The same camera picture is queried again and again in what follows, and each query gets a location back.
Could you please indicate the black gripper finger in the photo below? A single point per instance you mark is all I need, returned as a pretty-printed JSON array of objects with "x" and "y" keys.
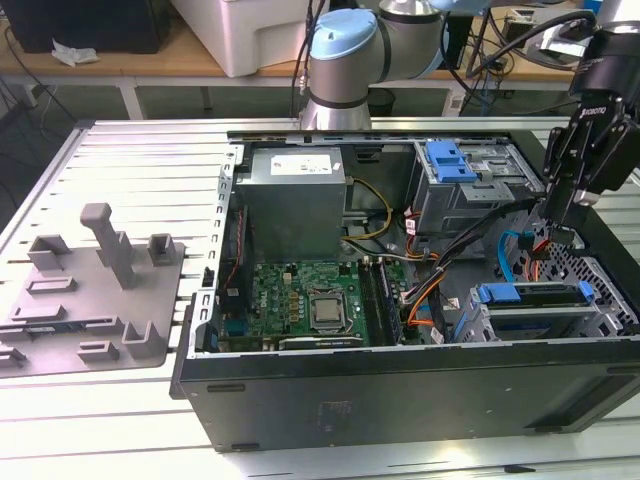
[
  {"x": 560, "y": 165},
  {"x": 610, "y": 160}
]

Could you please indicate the grey parts rack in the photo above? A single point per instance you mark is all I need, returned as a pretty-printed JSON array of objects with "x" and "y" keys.
[{"x": 95, "y": 310}]

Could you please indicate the green motherboard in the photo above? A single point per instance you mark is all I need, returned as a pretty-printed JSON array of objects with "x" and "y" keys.
[{"x": 280, "y": 300}]

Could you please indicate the spare RAM stick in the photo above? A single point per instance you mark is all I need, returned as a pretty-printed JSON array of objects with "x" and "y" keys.
[{"x": 52, "y": 330}]

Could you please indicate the silver CPU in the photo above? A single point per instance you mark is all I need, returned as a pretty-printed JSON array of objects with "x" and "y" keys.
[{"x": 327, "y": 310}]

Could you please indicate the blue cardboard box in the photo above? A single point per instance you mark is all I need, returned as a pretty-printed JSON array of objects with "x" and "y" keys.
[{"x": 592, "y": 6}]

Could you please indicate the wooden desk white frame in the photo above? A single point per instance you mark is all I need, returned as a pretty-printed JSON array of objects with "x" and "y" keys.
[{"x": 125, "y": 65}]

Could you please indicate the large black box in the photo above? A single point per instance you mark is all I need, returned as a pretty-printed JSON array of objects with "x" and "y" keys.
[{"x": 90, "y": 25}]

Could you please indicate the grey power supply unit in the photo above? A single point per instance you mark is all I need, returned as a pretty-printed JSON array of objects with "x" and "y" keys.
[{"x": 290, "y": 215}]

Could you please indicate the black waste bin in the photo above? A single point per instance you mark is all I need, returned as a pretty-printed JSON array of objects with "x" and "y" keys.
[{"x": 382, "y": 102}]

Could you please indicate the silver disk bay cage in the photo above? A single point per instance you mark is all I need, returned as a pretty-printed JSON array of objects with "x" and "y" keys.
[{"x": 540, "y": 314}]

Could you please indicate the silver optical drive cage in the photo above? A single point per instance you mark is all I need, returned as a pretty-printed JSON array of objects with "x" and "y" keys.
[{"x": 450, "y": 210}]

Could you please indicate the small black box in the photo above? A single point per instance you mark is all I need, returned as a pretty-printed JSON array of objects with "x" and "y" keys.
[{"x": 515, "y": 27}]

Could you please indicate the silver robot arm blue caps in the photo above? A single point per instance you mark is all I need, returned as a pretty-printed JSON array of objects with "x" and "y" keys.
[{"x": 345, "y": 70}]

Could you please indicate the crumpled white paper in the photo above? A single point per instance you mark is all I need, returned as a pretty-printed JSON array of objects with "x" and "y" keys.
[{"x": 75, "y": 52}]

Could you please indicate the black expansion card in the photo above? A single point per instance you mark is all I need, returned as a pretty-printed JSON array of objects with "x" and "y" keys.
[{"x": 320, "y": 343}]

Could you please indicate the blue drive cage latch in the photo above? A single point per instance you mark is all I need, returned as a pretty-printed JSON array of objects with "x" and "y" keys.
[{"x": 450, "y": 162}]

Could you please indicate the installed RAM stick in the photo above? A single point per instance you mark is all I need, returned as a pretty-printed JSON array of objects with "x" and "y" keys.
[{"x": 390, "y": 305}]

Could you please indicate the black PC case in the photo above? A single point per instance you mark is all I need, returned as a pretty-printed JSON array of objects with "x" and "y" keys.
[{"x": 400, "y": 400}]

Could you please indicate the black RAM slot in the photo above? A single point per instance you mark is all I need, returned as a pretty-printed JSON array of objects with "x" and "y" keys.
[
  {"x": 366, "y": 295},
  {"x": 376, "y": 300}
]

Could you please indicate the hard disk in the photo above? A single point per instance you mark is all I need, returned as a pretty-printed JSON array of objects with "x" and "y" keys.
[{"x": 500, "y": 292}]

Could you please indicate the white printer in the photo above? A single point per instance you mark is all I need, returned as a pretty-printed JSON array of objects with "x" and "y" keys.
[{"x": 240, "y": 35}]

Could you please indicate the CPU socket with metal frame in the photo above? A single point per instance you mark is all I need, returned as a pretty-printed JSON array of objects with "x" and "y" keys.
[{"x": 307, "y": 310}]

